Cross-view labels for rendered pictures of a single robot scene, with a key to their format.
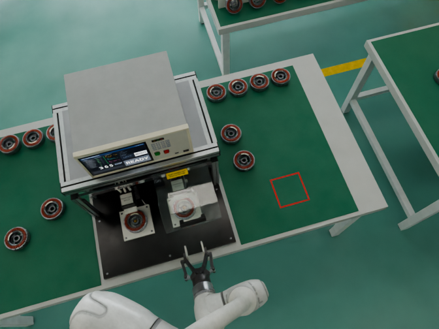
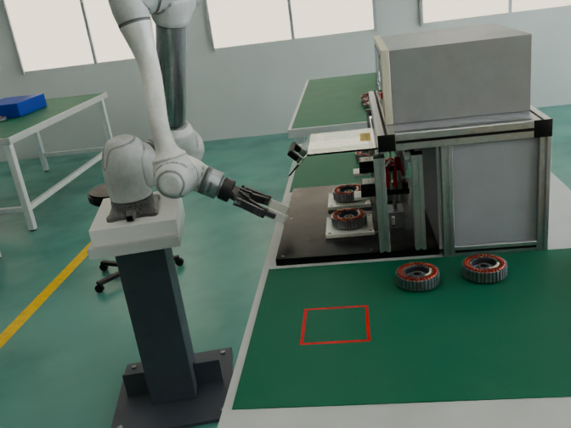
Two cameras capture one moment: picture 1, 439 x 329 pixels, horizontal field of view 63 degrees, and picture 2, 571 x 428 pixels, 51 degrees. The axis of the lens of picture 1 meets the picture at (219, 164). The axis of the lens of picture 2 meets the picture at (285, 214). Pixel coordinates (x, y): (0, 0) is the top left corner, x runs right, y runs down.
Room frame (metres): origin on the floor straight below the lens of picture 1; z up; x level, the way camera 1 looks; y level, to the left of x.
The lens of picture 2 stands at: (0.95, -1.52, 1.51)
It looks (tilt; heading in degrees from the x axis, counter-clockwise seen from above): 21 degrees down; 110
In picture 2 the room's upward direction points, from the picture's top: 8 degrees counter-clockwise
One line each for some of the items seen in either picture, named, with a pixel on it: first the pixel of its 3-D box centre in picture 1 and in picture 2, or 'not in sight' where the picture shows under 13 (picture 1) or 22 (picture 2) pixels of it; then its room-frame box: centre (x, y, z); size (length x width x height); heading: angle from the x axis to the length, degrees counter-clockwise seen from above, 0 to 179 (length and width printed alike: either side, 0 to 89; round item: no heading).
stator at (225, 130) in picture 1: (230, 134); (484, 267); (0.94, -0.07, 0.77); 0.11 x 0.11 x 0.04
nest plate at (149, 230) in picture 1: (136, 222); (349, 199); (0.48, 0.42, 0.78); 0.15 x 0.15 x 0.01; 12
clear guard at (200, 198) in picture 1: (184, 188); (344, 149); (0.55, 0.16, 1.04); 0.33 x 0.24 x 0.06; 12
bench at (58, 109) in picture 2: not in sight; (30, 157); (-2.97, 2.67, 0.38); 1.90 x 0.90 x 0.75; 102
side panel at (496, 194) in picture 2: not in sight; (494, 197); (0.97, 0.07, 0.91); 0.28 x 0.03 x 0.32; 12
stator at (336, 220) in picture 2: not in sight; (348, 218); (0.53, 0.19, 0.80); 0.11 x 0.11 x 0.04
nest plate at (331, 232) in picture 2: not in sight; (349, 225); (0.53, 0.19, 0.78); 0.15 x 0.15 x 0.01; 12
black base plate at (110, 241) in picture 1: (161, 213); (354, 216); (0.52, 0.31, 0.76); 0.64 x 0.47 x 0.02; 102
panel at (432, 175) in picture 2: not in sight; (424, 164); (0.76, 0.36, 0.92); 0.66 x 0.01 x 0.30; 102
